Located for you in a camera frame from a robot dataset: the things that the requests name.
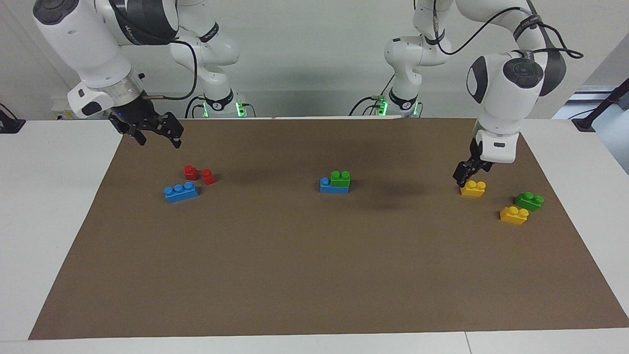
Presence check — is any blue three-stud toy brick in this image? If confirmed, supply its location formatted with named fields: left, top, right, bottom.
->
left=164, top=181, right=200, bottom=204
left=320, top=177, right=350, bottom=194

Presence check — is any yellow two-stud toy brick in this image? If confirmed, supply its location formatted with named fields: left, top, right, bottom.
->
left=499, top=206, right=530, bottom=226
left=460, top=180, right=487, bottom=198

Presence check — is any black table clamp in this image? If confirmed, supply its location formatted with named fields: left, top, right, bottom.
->
left=0, top=103, right=26, bottom=134

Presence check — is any black stand with clamp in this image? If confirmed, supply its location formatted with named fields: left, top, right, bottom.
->
left=572, top=79, right=629, bottom=132

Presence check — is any brown table mat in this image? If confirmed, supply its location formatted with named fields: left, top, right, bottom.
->
left=28, top=117, right=629, bottom=341

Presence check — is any black right base cable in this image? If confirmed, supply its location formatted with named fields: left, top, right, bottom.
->
left=185, top=96, right=206, bottom=118

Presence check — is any black base cable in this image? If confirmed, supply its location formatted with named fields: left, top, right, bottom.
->
left=349, top=74, right=395, bottom=117
left=185, top=96, right=206, bottom=118

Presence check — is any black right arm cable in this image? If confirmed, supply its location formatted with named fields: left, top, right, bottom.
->
left=143, top=39, right=198, bottom=101

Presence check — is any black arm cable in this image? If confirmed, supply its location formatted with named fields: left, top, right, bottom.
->
left=143, top=39, right=198, bottom=101
left=433, top=0, right=584, bottom=59

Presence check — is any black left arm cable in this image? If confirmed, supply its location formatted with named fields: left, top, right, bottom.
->
left=433, top=0, right=584, bottom=59

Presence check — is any black left base cable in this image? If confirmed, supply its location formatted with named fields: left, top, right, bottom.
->
left=349, top=74, right=395, bottom=117

